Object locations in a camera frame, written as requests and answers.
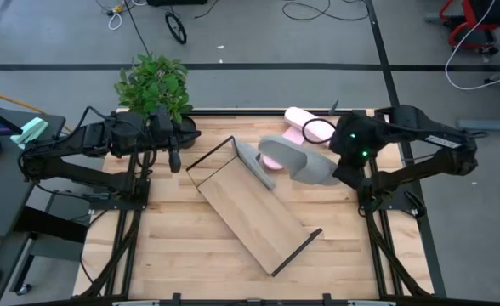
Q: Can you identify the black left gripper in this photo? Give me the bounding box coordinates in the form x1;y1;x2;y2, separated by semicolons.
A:
147;105;202;174

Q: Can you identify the grey foam slide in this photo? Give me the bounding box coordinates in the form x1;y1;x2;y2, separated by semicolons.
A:
257;134;340;187
232;138;276;191

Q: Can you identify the pink foam slide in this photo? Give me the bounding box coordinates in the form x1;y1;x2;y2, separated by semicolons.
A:
261;126;306;172
283;106;337;145

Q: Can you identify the green plant in black pot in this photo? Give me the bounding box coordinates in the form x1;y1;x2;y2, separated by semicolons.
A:
113;54;200;150

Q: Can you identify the black wheel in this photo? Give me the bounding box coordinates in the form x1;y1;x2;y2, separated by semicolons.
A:
164;11;188;46

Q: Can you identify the black box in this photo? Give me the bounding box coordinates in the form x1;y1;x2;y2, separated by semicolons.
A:
146;0;208;8

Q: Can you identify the grey stand base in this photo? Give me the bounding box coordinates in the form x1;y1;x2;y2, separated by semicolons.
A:
456;65;500;133

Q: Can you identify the mint green stapler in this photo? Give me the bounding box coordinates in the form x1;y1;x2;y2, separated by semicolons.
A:
10;117;49;150

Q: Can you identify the dark grey desk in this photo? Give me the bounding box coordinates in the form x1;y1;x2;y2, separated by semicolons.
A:
0;105;89;294

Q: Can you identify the red and black cart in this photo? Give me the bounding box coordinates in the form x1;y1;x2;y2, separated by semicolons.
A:
439;0;500;55

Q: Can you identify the black looped wrist cable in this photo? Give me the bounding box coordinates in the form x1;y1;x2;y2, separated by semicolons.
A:
301;117;338;145

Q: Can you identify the black metal table frame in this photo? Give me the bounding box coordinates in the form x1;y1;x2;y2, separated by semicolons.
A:
73;108;449;306

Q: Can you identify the black arm base cable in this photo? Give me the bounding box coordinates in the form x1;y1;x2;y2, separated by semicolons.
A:
402;190;428;218

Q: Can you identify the wooden shelf with black frame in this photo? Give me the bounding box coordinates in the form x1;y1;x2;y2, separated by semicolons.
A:
185;135;324;278

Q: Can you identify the long black floor cable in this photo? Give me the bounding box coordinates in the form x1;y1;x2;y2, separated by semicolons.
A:
123;0;151;56

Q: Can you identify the white coiled cable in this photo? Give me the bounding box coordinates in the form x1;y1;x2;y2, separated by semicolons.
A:
107;11;123;31

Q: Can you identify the white floor cable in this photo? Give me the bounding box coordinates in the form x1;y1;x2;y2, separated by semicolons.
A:
444;0;500;91

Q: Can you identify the black coiled floor cable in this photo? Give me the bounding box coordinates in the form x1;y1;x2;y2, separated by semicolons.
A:
281;0;370;22

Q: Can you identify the yellow hose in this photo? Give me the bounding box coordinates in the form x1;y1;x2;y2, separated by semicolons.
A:
0;87;47;116

